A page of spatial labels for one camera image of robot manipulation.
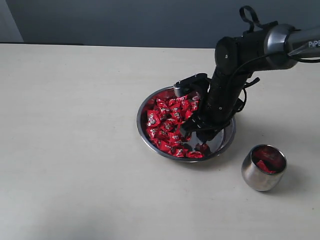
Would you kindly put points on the stainless steel cup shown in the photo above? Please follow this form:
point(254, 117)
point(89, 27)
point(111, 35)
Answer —
point(259, 180)

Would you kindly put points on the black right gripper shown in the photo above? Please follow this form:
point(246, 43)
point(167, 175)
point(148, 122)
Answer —
point(209, 120)

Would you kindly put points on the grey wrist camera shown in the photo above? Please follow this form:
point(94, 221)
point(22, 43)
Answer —
point(196, 83)

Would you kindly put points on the round steel plate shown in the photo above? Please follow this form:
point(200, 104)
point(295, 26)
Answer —
point(225, 135)

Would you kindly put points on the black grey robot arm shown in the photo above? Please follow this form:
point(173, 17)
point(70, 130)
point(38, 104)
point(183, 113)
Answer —
point(263, 47)

